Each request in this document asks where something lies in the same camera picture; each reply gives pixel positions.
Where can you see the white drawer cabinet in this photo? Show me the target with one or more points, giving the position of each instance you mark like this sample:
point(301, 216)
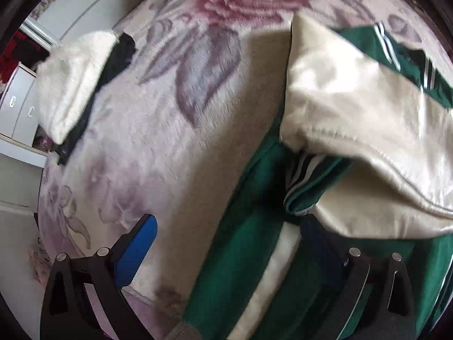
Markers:
point(19, 114)

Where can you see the black garment with white stripes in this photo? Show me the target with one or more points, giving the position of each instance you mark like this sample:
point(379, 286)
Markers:
point(119, 59)

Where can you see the green and cream varsity jacket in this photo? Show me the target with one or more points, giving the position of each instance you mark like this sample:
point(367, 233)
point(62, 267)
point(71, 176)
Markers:
point(361, 145)

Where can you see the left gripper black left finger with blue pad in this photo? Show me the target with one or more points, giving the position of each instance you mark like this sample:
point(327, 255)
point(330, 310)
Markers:
point(66, 311)

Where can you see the white fluffy garment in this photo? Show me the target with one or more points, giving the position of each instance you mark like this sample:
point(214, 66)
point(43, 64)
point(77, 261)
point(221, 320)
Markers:
point(66, 80)

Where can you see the white shelf unit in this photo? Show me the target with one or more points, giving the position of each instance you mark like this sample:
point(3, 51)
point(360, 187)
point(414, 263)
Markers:
point(21, 171)

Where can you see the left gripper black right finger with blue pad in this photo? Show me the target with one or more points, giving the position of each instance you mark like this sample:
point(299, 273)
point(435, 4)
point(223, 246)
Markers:
point(389, 312)

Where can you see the floral plush bed blanket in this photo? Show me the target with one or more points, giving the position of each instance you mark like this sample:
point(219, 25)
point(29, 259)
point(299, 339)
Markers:
point(172, 134)

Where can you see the white patterned wardrobe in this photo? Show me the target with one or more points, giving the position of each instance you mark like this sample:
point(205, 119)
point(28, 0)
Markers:
point(65, 20)

